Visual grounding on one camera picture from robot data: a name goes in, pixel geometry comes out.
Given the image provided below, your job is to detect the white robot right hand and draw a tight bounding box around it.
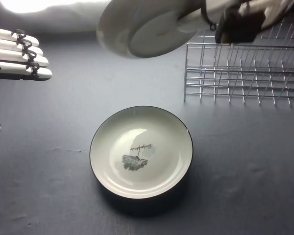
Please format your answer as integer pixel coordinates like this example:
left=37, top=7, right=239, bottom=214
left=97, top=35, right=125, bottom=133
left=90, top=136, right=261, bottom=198
left=200, top=0, right=294, bottom=45

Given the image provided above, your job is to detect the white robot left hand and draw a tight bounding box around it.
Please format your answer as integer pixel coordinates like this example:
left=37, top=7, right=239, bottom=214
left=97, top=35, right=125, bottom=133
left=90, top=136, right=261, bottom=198
left=0, top=27, right=53, bottom=137

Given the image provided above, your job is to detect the white plate with leaf print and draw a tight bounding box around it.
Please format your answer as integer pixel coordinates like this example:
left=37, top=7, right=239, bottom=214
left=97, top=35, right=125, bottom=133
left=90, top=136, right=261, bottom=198
left=97, top=0, right=206, bottom=59
left=89, top=105, right=194, bottom=199

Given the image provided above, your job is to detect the chrome wire plate rack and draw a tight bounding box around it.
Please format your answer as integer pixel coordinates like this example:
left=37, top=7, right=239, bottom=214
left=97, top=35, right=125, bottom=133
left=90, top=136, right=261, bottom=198
left=183, top=14, right=294, bottom=107

